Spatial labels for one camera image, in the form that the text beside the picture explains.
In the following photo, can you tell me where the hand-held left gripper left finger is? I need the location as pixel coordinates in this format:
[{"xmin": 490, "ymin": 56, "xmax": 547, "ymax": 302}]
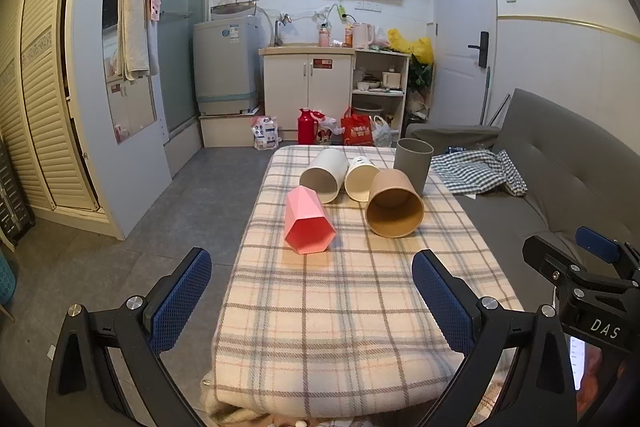
[{"xmin": 46, "ymin": 247, "xmax": 212, "ymax": 427}]

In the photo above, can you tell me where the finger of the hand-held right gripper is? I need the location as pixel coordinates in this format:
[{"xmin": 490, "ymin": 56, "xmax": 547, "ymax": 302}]
[
  {"xmin": 522, "ymin": 234, "xmax": 640, "ymax": 308},
  {"xmin": 575, "ymin": 227, "xmax": 640, "ymax": 280}
]

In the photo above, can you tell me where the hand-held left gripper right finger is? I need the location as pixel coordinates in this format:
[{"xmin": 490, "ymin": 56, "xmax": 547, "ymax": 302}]
[{"xmin": 411, "ymin": 249, "xmax": 578, "ymax": 427}]

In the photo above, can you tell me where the pink hexagonal cup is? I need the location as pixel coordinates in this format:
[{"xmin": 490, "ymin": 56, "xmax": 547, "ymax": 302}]
[{"xmin": 284, "ymin": 186, "xmax": 337, "ymax": 256}]

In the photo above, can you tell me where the brown cup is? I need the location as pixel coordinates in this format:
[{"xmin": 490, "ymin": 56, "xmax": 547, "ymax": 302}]
[{"xmin": 365, "ymin": 169, "xmax": 425, "ymax": 239}]

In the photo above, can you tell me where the dark grey cup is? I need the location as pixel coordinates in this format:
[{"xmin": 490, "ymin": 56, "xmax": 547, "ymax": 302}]
[{"xmin": 393, "ymin": 138, "xmax": 434, "ymax": 198}]

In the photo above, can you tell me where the cream paper cup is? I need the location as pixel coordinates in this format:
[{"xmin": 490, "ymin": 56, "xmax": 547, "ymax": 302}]
[{"xmin": 344, "ymin": 156, "xmax": 381, "ymax": 202}]

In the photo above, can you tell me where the light grey cup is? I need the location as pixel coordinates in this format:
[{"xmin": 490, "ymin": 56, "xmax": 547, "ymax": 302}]
[{"xmin": 299, "ymin": 148, "xmax": 350, "ymax": 204}]

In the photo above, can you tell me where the plaid blanket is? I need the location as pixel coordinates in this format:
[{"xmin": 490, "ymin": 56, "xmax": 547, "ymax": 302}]
[{"xmin": 202, "ymin": 146, "xmax": 526, "ymax": 423}]

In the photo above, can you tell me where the grey sofa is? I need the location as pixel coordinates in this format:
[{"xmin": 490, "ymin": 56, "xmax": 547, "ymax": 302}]
[{"xmin": 404, "ymin": 88, "xmax": 640, "ymax": 293}]

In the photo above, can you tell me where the blue checked cloth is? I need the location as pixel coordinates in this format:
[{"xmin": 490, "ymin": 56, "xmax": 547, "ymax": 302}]
[{"xmin": 430, "ymin": 149, "xmax": 529, "ymax": 198}]

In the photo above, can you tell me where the cream platform step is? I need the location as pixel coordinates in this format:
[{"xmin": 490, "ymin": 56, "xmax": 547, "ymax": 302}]
[{"xmin": 198, "ymin": 104, "xmax": 266, "ymax": 148}]

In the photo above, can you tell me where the white plastic bag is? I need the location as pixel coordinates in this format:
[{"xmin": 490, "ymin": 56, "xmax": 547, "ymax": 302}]
[{"xmin": 371, "ymin": 115, "xmax": 396, "ymax": 148}]

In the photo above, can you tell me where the blue basket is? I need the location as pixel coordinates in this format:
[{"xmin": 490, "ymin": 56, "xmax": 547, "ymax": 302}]
[{"xmin": 0, "ymin": 249, "xmax": 18, "ymax": 308}]

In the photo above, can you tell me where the white pink printed package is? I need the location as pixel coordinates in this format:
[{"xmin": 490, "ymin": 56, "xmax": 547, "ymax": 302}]
[{"xmin": 251, "ymin": 116, "xmax": 279, "ymax": 151}]

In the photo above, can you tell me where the red shopping bag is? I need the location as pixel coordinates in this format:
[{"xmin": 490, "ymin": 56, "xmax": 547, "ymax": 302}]
[{"xmin": 341, "ymin": 107, "xmax": 375, "ymax": 148}]

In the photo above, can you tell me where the black crate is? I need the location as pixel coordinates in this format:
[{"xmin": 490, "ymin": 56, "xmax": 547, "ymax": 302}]
[{"xmin": 0, "ymin": 137, "xmax": 36, "ymax": 253}]

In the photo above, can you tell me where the white cartoon printed bag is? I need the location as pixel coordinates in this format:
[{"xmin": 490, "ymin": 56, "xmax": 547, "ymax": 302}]
[{"xmin": 315, "ymin": 114, "xmax": 343, "ymax": 146}]

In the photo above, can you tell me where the white open shelf unit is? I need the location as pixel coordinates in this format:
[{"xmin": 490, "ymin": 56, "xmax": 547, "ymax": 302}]
[{"xmin": 350, "ymin": 49, "xmax": 411, "ymax": 132}]

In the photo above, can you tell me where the red thermos flask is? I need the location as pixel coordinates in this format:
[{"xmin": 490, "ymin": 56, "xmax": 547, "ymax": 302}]
[{"xmin": 298, "ymin": 108, "xmax": 316, "ymax": 146}]

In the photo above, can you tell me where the green plant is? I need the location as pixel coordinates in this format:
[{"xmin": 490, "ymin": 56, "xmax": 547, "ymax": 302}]
[{"xmin": 407, "ymin": 54, "xmax": 433, "ymax": 94}]

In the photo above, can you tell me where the cream sink cabinet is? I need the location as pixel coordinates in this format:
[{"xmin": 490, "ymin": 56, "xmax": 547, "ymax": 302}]
[{"xmin": 258, "ymin": 46, "xmax": 355, "ymax": 144}]

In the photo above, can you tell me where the grey washing machine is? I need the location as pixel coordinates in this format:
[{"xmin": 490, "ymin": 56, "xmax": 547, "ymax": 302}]
[{"xmin": 193, "ymin": 4, "xmax": 261, "ymax": 115}]

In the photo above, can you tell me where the yellow plastic bag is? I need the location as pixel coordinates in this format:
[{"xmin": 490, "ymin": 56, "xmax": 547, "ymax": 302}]
[{"xmin": 388, "ymin": 28, "xmax": 433, "ymax": 65}]

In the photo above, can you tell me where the louvred wardrobe door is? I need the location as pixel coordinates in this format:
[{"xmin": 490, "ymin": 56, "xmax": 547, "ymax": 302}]
[{"xmin": 0, "ymin": 0, "xmax": 113, "ymax": 228}]

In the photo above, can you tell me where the white door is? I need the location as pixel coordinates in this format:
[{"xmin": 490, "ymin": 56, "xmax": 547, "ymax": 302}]
[{"xmin": 432, "ymin": 0, "xmax": 498, "ymax": 128}]

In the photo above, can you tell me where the frosted glass door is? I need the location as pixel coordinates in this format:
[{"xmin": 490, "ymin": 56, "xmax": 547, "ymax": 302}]
[{"xmin": 159, "ymin": 0, "xmax": 213, "ymax": 142}]

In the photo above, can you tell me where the beige towel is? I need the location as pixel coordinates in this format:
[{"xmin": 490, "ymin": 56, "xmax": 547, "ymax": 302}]
[{"xmin": 116, "ymin": 0, "xmax": 151, "ymax": 82}]

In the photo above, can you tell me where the pink electric kettle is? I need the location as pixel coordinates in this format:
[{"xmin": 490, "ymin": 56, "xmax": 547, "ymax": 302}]
[{"xmin": 353, "ymin": 22, "xmax": 375, "ymax": 49}]

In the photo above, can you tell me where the metal faucet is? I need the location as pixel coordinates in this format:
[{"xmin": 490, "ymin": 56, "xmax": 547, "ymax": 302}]
[{"xmin": 273, "ymin": 13, "xmax": 293, "ymax": 46}]

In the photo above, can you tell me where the mop handle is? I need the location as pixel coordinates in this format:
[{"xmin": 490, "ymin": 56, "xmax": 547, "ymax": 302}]
[{"xmin": 479, "ymin": 67, "xmax": 493, "ymax": 125}]

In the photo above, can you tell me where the wall mirror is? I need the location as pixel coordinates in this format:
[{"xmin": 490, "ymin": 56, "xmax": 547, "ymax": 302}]
[{"xmin": 101, "ymin": 0, "xmax": 158, "ymax": 145}]

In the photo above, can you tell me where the black door handle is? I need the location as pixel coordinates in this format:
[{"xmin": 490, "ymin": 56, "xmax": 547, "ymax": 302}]
[{"xmin": 468, "ymin": 31, "xmax": 490, "ymax": 68}]

